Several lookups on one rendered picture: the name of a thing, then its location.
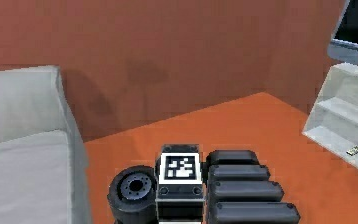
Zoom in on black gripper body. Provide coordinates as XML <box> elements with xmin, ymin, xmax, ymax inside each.
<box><xmin>107</xmin><ymin>165</ymin><xmax>159</xmax><ymax>224</ymax></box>

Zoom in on light grey sofa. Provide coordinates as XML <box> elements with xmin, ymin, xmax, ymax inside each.
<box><xmin>0</xmin><ymin>65</ymin><xmax>93</xmax><ymax>224</ymax></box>

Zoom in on white shelf unit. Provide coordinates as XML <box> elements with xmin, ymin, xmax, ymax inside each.
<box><xmin>302</xmin><ymin>62</ymin><xmax>358</xmax><ymax>177</ymax></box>

